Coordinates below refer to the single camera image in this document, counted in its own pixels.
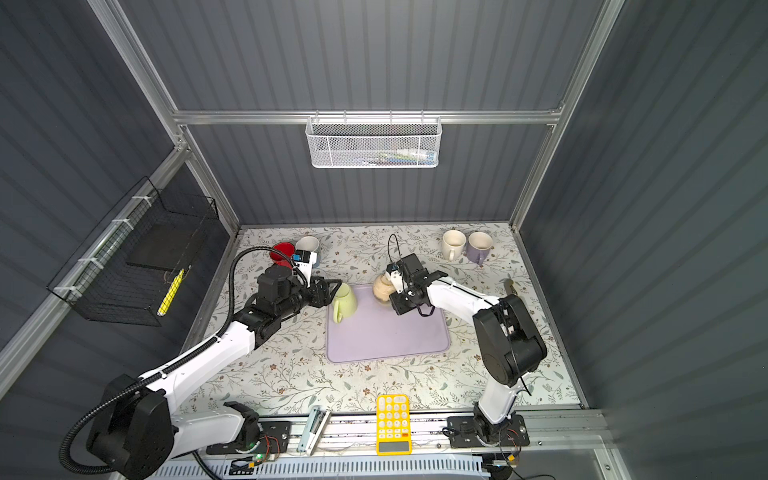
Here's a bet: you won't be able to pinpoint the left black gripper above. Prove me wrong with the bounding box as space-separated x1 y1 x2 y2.
276 273 339 321

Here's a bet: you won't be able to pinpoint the beige ceramic teapot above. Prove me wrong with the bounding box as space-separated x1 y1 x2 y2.
372 274 396 305

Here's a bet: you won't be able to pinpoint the blue floral mug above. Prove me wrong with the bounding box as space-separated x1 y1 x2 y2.
295 236 320 263

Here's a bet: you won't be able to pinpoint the white cream mug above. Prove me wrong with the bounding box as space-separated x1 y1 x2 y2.
441 229 467 262

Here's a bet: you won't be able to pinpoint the red mug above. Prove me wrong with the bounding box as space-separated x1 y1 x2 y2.
269 242 296 268

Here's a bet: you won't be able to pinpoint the purple mug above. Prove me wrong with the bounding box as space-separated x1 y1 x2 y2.
466 231 493 266

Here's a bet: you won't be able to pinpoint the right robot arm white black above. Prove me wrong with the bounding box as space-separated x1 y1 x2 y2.
385 254 548 433

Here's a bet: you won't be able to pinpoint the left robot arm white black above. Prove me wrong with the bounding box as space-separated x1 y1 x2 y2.
58 252 342 479

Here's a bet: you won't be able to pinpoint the light green mug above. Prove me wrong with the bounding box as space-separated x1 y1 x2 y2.
331 283 358 324

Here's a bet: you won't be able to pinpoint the lilac plastic tray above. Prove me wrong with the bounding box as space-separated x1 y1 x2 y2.
326 284 450 364

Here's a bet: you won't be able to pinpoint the floral table mat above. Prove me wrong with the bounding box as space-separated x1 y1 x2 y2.
181 223 580 415

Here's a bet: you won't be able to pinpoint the pens in white basket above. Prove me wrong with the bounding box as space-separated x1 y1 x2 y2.
355 148 438 166

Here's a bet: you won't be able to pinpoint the light green stapler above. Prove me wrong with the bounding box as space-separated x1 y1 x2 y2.
297 405 331 455

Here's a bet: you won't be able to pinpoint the yellow calculator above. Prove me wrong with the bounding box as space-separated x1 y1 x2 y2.
375 394 412 456

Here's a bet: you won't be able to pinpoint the yellow marker pen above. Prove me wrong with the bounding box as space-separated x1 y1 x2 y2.
157 269 186 317

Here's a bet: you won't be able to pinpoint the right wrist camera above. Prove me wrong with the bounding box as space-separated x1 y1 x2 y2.
385 262 405 294

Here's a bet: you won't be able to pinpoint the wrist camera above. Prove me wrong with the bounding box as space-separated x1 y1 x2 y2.
385 262 405 294
292 249 317 284

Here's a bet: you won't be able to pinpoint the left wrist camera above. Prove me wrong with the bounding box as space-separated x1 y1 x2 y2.
292 249 317 284

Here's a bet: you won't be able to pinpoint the white wire wall basket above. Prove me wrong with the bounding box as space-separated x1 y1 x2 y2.
305 116 443 169

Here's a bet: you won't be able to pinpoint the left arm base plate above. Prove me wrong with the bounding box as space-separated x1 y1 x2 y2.
206 421 291 455

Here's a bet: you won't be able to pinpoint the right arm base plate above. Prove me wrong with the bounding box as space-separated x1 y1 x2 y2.
442 413 530 449

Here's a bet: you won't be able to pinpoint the black wire side basket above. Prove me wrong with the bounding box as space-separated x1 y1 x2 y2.
47 179 219 327

